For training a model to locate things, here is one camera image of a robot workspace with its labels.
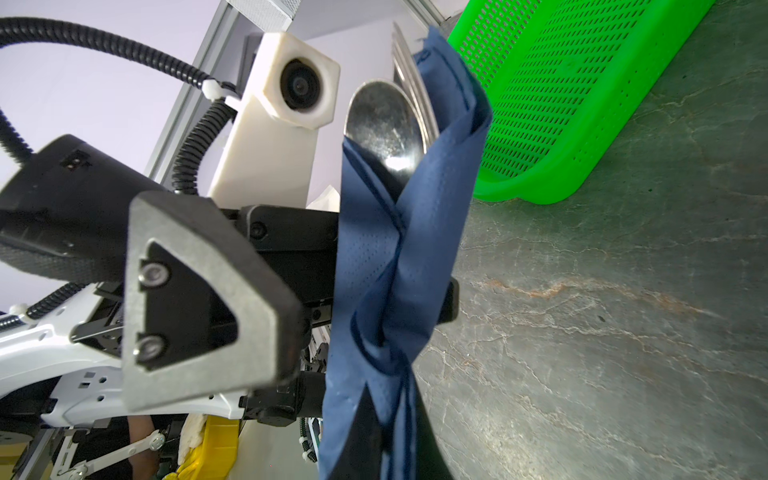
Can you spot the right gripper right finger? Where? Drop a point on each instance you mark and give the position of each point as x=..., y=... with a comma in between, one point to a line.
x=430, y=464

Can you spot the silver fork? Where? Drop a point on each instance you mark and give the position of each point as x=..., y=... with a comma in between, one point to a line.
x=407, y=76

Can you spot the green plastic basket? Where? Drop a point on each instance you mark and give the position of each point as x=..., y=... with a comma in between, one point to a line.
x=563, y=78

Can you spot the dark blue paper napkin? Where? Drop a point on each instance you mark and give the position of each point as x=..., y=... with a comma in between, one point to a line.
x=394, y=264

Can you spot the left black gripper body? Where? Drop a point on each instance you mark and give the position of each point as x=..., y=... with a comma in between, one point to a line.
x=65, y=215

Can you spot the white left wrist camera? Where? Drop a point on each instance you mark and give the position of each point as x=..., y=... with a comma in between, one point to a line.
x=290, y=95

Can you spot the silver spoon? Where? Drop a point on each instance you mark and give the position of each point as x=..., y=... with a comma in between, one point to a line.
x=383, y=121

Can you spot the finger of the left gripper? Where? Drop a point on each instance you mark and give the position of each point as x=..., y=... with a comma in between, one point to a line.
x=203, y=312

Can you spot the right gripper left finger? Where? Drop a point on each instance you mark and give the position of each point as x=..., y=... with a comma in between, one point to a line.
x=361, y=456

